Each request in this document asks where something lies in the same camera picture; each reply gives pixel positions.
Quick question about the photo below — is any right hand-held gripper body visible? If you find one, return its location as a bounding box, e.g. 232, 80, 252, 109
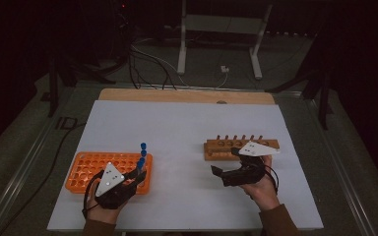
220, 141, 281, 187

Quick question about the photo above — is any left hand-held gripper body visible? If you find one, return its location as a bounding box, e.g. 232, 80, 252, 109
94, 161, 139, 210

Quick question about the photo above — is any wooden test tube rack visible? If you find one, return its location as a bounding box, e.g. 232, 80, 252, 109
204, 134, 281, 161

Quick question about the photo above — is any orange plastic tube rack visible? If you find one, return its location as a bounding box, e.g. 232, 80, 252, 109
64, 150, 154, 196

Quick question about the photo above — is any person's left hand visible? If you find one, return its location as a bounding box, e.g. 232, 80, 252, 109
86, 182, 126, 225

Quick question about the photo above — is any person's right hand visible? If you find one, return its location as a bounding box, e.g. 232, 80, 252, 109
241, 155, 281, 211

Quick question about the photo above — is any white table mat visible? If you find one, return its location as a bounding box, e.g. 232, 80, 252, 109
46, 99, 324, 231

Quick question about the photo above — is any black tripod stand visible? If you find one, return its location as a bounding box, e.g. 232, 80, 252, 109
265, 70, 335, 131

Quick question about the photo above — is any white metal stand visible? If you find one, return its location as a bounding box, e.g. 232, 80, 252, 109
176, 0, 274, 81

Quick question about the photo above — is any dark equipment with red light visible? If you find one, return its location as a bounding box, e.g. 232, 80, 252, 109
111, 0, 136, 62

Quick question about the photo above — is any left hand-held gripper black cable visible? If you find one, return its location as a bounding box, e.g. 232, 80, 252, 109
82, 173, 105, 219

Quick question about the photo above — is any hand-held gripper black cable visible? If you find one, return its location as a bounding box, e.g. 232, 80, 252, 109
82, 173, 105, 219
264, 163, 281, 195

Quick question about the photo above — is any right hand-held gripper black cable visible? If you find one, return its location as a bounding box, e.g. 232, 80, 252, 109
264, 163, 281, 195

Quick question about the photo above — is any long black cable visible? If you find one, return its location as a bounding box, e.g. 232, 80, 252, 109
0, 122, 87, 236

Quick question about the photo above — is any white plug with cable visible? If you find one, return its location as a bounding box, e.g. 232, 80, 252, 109
215, 65, 230, 89

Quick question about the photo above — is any metal frame rail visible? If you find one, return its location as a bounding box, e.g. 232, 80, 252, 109
304, 97, 377, 236
0, 87, 77, 236

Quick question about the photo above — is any black floor cable bundle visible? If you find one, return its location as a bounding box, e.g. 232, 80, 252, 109
128, 45, 178, 90

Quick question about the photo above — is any white floor cable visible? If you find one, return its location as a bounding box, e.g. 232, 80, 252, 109
132, 38, 191, 88

